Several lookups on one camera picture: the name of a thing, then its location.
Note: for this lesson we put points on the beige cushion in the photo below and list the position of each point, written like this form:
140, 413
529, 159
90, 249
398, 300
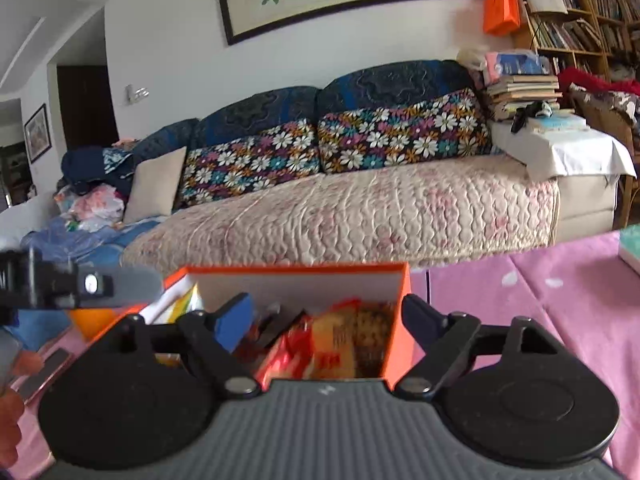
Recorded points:
155, 185

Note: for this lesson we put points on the pink plastic bag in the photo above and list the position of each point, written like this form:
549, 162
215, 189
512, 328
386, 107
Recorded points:
95, 207

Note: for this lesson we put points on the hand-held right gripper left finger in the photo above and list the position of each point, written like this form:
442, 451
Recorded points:
232, 320

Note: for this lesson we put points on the floral cushion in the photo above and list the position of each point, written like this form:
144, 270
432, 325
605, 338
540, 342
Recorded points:
250, 165
400, 132

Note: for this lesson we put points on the red blanket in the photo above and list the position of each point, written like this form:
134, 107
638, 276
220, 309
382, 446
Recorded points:
585, 80

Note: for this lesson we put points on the dark wooden door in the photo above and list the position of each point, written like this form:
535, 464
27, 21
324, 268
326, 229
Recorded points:
87, 105

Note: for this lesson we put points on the green tissue pack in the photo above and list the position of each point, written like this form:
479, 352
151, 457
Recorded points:
631, 250

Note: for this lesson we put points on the yellow snack packet white label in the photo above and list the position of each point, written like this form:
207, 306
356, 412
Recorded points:
170, 305

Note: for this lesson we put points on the stack of books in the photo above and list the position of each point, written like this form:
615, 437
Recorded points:
520, 92

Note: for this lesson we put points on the wall light switch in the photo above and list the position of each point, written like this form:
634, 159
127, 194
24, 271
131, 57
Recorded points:
136, 94

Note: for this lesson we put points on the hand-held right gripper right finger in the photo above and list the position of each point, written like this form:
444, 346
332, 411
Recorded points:
422, 317

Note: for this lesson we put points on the orange cardboard box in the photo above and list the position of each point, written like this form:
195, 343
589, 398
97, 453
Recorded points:
400, 355

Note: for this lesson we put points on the quilted pink sofa cover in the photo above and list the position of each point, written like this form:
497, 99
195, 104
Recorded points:
350, 215

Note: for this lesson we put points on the orange paper bag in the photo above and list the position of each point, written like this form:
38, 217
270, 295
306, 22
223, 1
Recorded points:
501, 10

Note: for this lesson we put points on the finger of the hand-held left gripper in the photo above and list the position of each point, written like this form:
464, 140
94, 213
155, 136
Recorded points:
100, 285

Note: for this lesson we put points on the pink phone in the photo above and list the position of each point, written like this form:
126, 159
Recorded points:
42, 375

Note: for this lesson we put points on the orange cookie packet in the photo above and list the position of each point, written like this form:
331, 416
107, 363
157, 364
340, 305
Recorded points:
350, 340

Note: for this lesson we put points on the dark blue clothing pile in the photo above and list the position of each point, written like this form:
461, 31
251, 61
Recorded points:
90, 165

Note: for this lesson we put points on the light blue cloth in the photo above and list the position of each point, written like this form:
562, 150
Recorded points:
75, 240

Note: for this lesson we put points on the blue and pink package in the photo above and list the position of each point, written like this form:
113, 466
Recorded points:
515, 65

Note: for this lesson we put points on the pink floral tablecloth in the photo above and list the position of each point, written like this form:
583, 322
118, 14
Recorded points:
550, 300

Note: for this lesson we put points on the dark blue sofa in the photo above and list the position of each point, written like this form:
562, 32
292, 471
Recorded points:
390, 82

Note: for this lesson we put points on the small framed picture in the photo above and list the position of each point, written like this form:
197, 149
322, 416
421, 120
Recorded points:
37, 132

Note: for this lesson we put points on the small black object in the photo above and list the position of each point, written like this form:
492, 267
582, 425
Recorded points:
530, 112

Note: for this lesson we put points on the white cloth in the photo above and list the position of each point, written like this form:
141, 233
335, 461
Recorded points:
565, 150

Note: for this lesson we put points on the wooden bookshelf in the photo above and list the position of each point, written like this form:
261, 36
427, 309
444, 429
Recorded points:
590, 10

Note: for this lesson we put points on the dark snack packet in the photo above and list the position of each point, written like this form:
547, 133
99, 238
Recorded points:
277, 325

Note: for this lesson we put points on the person's left hand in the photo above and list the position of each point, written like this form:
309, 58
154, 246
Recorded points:
10, 410

